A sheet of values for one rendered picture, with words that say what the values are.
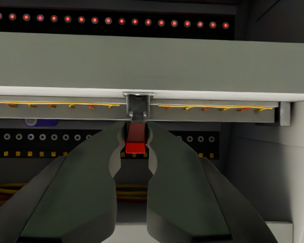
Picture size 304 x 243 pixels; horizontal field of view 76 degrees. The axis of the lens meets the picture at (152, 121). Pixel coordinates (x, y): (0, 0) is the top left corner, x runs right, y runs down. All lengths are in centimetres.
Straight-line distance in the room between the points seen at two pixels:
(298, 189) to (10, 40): 32
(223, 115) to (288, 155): 10
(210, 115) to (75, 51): 15
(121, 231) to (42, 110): 16
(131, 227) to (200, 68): 18
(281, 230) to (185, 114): 17
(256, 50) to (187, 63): 6
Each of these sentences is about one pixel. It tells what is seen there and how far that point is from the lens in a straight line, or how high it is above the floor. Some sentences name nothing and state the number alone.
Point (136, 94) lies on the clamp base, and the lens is 17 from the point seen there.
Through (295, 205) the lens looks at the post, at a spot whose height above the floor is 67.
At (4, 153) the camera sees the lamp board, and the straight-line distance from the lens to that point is 43.
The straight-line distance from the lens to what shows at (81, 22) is 35.
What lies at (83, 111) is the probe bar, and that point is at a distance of 23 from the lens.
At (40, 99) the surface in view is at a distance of 24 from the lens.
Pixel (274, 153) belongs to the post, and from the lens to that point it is 31.
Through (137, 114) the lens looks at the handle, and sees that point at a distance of 18.
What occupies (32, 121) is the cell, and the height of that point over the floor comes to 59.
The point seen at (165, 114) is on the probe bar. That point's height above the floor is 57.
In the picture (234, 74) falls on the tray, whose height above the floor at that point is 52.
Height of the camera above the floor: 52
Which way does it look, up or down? 16 degrees up
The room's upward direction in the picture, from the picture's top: 178 degrees counter-clockwise
